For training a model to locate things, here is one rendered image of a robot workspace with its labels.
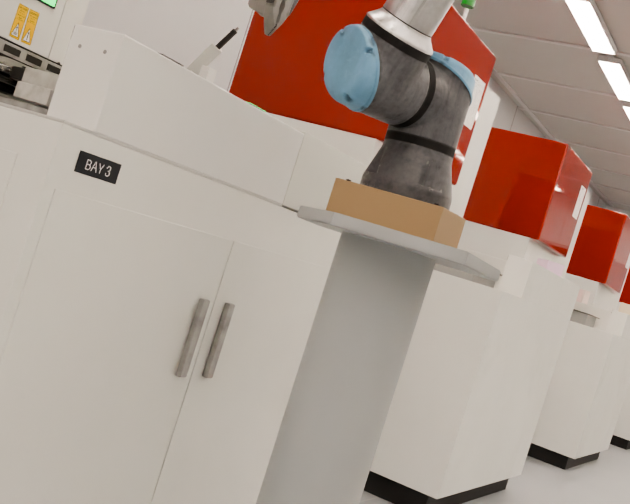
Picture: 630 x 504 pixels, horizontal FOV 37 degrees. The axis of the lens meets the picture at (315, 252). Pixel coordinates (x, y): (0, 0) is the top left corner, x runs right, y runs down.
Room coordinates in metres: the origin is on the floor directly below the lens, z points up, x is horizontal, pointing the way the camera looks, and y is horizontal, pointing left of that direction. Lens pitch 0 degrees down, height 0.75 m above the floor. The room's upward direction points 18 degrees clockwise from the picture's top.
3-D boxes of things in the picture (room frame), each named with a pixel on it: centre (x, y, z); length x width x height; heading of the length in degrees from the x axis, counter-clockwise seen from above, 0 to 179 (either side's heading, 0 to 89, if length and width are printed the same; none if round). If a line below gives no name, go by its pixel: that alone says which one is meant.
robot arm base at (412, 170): (1.53, -0.11, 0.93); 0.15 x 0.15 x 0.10
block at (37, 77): (1.61, 0.53, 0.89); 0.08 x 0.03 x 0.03; 63
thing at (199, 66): (1.95, 0.34, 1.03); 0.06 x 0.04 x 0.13; 63
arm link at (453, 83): (1.52, -0.10, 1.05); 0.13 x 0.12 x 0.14; 131
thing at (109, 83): (1.55, 0.25, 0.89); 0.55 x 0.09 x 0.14; 153
